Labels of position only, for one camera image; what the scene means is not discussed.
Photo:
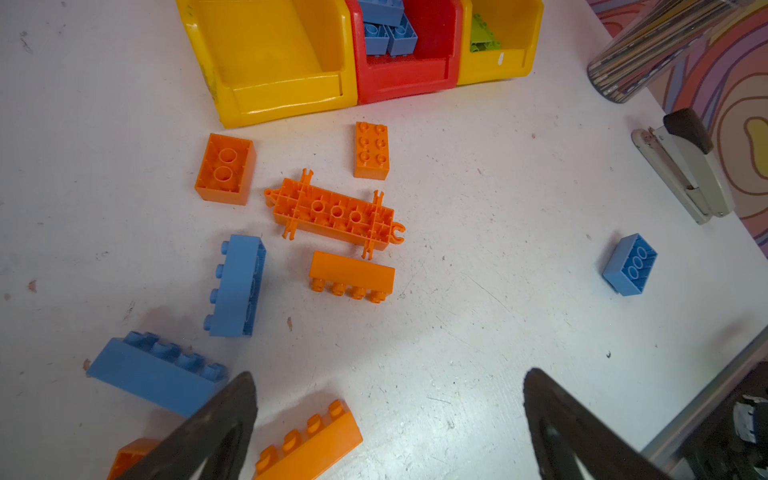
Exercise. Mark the yellow plastic bin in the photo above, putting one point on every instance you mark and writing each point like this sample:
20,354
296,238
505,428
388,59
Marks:
515,25
264,60

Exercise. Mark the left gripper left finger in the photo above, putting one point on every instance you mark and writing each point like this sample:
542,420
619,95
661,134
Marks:
214,441

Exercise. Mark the right yellow plastic bin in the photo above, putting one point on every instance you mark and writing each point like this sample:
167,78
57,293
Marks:
515,25

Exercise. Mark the stapler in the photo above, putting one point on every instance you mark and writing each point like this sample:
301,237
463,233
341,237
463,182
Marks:
683,155

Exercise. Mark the orange lego chassis plate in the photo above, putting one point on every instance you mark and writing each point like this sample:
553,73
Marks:
298,205

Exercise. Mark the orange lego brick on side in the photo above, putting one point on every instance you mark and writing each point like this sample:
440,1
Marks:
358,278

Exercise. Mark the orange lego brick studs up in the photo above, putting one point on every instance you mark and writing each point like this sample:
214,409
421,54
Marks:
372,159

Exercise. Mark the blue lego brick standing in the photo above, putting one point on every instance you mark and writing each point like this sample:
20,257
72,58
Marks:
235,300

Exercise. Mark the left yellow plastic bin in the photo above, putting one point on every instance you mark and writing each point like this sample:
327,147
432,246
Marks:
264,60

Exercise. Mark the orange lego brick upside down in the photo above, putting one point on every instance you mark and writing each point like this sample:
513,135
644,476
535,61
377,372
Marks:
226,170

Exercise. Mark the red plastic bin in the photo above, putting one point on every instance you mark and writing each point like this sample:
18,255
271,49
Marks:
433,66

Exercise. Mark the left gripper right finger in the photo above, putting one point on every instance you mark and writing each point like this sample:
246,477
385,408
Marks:
566,436

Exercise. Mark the blue lego brick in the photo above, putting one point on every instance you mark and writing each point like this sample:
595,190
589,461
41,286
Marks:
376,38
145,366
630,265
235,300
382,12
402,38

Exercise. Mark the green lego brick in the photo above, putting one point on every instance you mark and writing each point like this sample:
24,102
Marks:
481,37

